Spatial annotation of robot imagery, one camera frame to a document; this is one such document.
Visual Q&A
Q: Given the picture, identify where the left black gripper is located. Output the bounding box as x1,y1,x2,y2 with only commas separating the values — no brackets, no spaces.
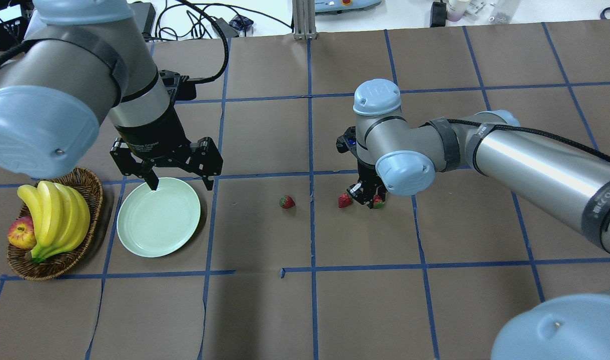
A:
110,70,223,191

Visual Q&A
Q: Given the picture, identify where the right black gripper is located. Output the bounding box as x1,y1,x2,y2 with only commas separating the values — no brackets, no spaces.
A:
335,126,387,208

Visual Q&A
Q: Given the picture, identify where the red strawberry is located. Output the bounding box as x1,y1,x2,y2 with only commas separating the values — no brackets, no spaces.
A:
372,194,385,209
337,193,353,208
279,194,296,210

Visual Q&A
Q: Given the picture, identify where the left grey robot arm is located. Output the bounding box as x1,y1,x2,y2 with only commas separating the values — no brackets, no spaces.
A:
0,0,223,191

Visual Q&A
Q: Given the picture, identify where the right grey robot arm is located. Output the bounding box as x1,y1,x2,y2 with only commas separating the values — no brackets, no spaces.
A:
335,79,610,360

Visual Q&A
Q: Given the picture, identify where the light green plate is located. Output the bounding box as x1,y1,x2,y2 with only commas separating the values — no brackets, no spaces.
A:
117,177,202,258

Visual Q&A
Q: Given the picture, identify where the brown wicker basket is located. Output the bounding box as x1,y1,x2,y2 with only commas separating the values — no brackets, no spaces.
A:
7,166,104,281

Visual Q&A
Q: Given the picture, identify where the yellow banana bunch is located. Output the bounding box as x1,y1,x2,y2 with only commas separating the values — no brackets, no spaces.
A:
17,180,91,264

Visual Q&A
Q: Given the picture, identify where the red apple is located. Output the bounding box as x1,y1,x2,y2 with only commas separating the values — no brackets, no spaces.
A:
7,215,37,250

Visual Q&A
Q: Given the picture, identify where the aluminium frame post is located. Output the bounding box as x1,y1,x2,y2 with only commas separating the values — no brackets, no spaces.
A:
292,0,318,40

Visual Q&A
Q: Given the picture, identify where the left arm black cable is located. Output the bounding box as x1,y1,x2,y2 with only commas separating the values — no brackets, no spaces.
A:
0,0,230,83

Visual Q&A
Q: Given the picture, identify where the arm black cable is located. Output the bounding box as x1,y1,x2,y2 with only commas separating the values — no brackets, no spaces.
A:
425,118,610,170
0,0,230,83

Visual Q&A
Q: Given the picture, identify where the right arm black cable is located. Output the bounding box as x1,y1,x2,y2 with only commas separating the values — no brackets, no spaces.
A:
425,118,610,170

